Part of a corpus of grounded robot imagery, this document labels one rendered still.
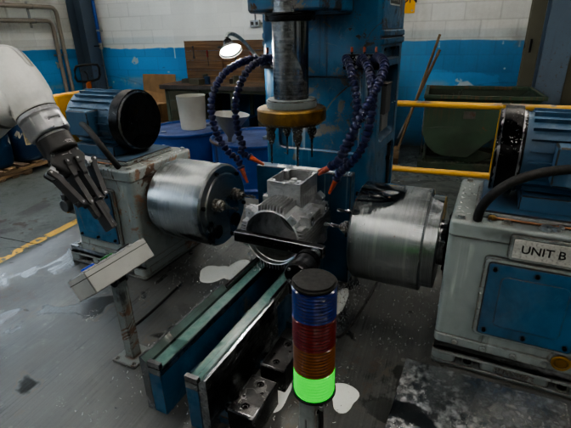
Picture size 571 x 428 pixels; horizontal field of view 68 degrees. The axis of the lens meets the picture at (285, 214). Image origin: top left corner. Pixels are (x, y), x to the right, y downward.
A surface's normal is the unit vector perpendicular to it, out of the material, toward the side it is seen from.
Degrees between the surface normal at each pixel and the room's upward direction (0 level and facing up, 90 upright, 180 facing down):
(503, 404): 0
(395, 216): 47
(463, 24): 90
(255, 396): 0
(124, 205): 90
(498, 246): 90
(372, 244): 77
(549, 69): 90
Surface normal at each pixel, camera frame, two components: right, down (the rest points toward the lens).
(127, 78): -0.35, 0.38
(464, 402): -0.03, -0.92
